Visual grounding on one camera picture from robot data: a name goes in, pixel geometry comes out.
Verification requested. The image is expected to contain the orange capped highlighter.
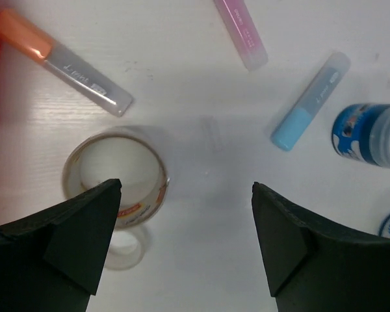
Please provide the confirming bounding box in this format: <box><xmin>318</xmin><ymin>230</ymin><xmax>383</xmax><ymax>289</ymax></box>
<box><xmin>0</xmin><ymin>8</ymin><xmax>134</xmax><ymax>117</ymax></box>

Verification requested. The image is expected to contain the blue capped highlighter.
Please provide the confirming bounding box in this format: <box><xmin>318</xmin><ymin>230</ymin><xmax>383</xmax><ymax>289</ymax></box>
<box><xmin>271</xmin><ymin>52</ymin><xmax>351</xmax><ymax>151</ymax></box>

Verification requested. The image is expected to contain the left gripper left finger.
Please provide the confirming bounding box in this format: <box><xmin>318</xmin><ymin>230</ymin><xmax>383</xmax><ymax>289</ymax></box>
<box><xmin>0</xmin><ymin>179</ymin><xmax>122</xmax><ymax>311</ymax></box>

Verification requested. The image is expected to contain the pink highlighter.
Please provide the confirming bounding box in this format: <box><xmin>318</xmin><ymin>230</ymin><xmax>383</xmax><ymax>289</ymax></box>
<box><xmin>214</xmin><ymin>0</ymin><xmax>268</xmax><ymax>72</ymax></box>

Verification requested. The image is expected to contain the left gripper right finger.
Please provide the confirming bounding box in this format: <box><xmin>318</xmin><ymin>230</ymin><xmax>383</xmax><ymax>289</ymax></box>
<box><xmin>252</xmin><ymin>183</ymin><xmax>390</xmax><ymax>311</ymax></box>

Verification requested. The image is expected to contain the blue white bottle far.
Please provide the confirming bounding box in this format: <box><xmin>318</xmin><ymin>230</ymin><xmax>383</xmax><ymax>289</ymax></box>
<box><xmin>331</xmin><ymin>104</ymin><xmax>390</xmax><ymax>169</ymax></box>

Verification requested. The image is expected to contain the large clear tape roll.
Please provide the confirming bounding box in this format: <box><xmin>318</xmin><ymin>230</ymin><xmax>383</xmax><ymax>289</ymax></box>
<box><xmin>62</xmin><ymin>126</ymin><xmax>170</xmax><ymax>228</ymax></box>

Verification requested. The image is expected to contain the small clear tape roll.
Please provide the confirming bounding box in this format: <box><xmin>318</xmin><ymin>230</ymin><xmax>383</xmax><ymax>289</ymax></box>
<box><xmin>104</xmin><ymin>225</ymin><xmax>152</xmax><ymax>270</ymax></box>

